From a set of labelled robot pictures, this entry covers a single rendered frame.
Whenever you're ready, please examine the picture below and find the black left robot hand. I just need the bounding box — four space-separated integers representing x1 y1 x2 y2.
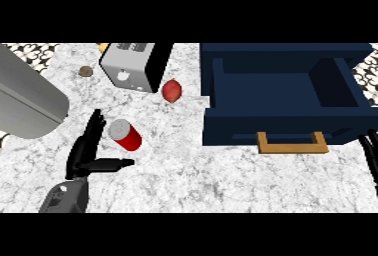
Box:
65 108 136 181

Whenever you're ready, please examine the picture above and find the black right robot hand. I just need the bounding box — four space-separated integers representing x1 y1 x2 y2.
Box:
357 128 378 186

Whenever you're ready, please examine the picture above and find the red can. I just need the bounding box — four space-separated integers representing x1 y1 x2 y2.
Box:
108 118 143 153

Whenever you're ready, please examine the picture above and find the navy blue drawer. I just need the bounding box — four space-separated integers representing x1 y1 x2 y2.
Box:
201 57 378 147

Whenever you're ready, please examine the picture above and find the small brown round object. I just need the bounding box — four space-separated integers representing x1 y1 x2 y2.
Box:
78 65 94 78

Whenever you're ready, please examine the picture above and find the red sweet potato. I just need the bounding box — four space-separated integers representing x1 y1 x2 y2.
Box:
161 78 184 104

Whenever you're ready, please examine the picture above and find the silver toaster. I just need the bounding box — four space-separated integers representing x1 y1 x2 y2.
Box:
99 43 176 94

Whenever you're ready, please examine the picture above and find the navy blue cabinet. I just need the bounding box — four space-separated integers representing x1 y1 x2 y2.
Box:
199 43 375 98

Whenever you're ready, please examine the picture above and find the wooden drawer handle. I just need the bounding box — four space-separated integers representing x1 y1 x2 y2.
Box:
255 130 331 155

